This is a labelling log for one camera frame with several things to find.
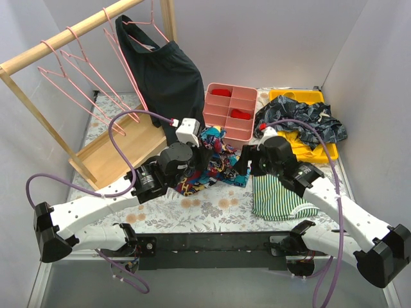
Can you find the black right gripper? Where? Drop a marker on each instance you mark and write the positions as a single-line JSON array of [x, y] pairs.
[[248, 159]]

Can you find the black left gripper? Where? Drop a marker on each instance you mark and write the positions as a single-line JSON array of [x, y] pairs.
[[203, 157]]

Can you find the colourful comic print shorts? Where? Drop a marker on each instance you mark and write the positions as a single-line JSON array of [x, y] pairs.
[[220, 166]]

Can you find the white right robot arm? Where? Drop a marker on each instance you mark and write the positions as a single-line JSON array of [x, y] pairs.
[[378, 250]]

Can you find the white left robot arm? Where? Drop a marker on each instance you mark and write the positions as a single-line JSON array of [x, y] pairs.
[[65, 228]]

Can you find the dark patterned shorts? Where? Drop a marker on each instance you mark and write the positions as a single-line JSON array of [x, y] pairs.
[[317, 115]]

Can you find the green white striped shorts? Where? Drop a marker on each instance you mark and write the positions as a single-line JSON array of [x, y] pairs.
[[272, 202]]

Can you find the black shorts on hanger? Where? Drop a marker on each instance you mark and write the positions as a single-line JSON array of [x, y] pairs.
[[169, 81]]

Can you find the red sock middle compartment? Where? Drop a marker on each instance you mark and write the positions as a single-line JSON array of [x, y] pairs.
[[238, 114]]

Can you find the red sock compartment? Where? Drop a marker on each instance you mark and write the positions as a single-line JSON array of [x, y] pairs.
[[238, 114], [221, 92]]

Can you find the pink divided organizer box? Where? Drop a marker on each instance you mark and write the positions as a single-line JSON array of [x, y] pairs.
[[217, 112]]

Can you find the yellow garment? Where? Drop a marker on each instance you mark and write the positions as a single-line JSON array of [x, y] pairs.
[[298, 147]]

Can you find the floral table mat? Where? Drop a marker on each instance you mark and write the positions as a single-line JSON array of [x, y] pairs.
[[220, 208]]

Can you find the red sock upper compartment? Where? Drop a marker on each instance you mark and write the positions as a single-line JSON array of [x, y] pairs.
[[221, 92]]

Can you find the yellow plastic tray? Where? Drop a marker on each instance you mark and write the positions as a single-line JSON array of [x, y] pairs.
[[303, 96]]

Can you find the wooden clothes rack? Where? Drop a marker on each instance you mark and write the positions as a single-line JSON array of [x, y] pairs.
[[98, 163]]

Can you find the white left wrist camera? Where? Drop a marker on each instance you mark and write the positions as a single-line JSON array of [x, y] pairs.
[[188, 132]]

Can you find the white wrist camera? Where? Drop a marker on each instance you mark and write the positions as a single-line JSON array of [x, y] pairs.
[[188, 132], [268, 132]]

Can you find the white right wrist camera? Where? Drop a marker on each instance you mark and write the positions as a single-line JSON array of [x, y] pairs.
[[268, 132]]

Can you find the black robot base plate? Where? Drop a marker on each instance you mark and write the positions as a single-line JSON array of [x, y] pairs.
[[217, 250]]

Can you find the pink wire hanger middle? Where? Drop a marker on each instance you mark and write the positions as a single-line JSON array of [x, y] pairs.
[[103, 85]]

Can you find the pink wire hanger left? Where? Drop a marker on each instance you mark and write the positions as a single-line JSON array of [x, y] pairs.
[[62, 74]]

